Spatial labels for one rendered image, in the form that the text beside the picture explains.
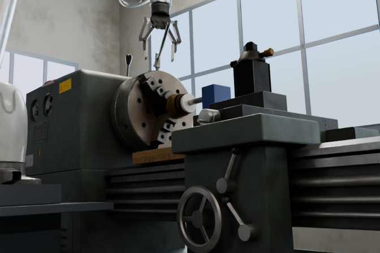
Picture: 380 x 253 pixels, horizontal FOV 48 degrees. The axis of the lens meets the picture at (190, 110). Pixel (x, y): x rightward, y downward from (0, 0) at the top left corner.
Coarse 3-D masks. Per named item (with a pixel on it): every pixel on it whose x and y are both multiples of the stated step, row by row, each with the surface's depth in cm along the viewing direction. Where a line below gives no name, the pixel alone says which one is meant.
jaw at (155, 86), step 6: (138, 78) 161; (144, 78) 160; (150, 78) 157; (144, 84) 157; (150, 84) 156; (156, 84) 158; (150, 90) 157; (156, 90) 155; (162, 90) 157; (150, 96) 159; (156, 96) 157; (162, 96) 155; (168, 96) 156; (156, 102) 160; (162, 102) 157
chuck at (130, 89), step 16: (128, 80) 165; (160, 80) 165; (176, 80) 170; (128, 96) 154; (144, 96) 158; (128, 112) 153; (144, 112) 157; (160, 112) 172; (192, 112) 173; (144, 128) 156; (176, 128) 166; (144, 144) 156
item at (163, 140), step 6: (162, 114) 159; (168, 114) 156; (156, 120) 160; (162, 120) 157; (168, 120) 155; (174, 120) 156; (156, 126) 158; (162, 126) 155; (168, 126) 157; (156, 132) 157; (162, 132) 156; (156, 138) 155; (162, 138) 156; (150, 144) 157; (156, 144) 159
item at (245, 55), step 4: (244, 52) 119; (248, 52) 118; (252, 52) 118; (256, 52) 118; (240, 56) 120; (244, 56) 118; (248, 56) 117; (252, 56) 117; (256, 56) 117; (260, 56) 118; (240, 60) 119; (244, 60) 118; (260, 60) 118; (264, 60) 119
